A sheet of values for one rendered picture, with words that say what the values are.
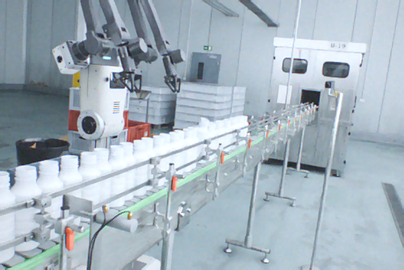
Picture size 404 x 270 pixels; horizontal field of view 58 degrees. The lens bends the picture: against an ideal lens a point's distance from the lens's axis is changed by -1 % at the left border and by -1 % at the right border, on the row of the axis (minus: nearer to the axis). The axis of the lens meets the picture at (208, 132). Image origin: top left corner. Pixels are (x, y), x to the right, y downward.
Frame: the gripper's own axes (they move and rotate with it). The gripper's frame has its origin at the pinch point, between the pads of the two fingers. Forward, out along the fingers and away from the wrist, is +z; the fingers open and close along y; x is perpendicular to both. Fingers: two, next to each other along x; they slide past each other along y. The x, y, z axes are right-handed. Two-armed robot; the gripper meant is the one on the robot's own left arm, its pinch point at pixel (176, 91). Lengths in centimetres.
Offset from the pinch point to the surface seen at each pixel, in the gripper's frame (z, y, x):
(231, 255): 126, 82, 19
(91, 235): 41, -129, -17
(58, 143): 0, 103, 161
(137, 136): 10, 234, 146
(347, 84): 14, 413, -131
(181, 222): 56, -69, -12
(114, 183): 33, -108, -13
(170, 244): 64, -67, -4
